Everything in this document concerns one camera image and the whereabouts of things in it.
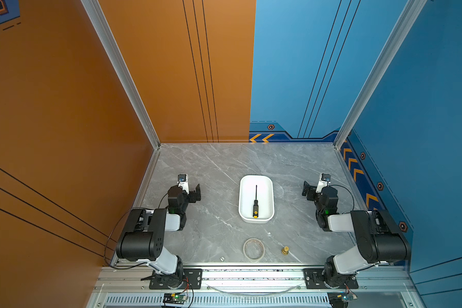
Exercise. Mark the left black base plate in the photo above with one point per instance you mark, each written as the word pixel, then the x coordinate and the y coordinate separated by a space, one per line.
pixel 187 277

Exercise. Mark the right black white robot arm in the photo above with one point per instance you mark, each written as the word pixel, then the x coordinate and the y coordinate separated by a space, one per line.
pixel 378 238

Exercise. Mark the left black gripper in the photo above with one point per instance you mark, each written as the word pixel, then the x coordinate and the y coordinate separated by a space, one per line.
pixel 191 196

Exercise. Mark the black yellow screwdriver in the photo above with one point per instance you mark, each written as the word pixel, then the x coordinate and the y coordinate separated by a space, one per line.
pixel 255 212

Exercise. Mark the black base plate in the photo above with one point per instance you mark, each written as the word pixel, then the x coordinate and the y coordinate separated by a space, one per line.
pixel 187 277
pixel 319 279

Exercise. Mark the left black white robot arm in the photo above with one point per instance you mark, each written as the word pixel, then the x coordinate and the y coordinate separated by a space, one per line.
pixel 142 238

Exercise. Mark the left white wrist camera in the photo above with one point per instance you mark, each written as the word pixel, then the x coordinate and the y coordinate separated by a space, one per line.
pixel 183 182

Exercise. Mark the right circuit board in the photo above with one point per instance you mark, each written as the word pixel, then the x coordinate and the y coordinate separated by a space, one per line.
pixel 341 300

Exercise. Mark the white plastic bin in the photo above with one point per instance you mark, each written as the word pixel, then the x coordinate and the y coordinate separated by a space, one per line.
pixel 265 198

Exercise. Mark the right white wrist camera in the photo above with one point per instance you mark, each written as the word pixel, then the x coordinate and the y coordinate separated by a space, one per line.
pixel 324 181

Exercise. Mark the aluminium frame rail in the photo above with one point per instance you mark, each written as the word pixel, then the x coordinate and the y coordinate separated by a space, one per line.
pixel 255 285

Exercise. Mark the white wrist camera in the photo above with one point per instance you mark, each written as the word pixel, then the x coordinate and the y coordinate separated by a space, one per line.
pixel 324 181
pixel 183 182

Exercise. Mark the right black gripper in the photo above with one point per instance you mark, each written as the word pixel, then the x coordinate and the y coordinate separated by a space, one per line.
pixel 312 191

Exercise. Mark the left green circuit board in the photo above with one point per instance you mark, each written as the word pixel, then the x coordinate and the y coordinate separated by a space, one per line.
pixel 175 300

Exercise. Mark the small brass fitting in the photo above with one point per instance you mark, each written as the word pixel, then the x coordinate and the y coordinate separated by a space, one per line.
pixel 285 250

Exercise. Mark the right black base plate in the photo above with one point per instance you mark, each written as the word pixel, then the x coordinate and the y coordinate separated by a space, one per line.
pixel 319 279

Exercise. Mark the clear tape roll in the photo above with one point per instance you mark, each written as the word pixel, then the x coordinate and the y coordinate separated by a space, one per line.
pixel 254 249

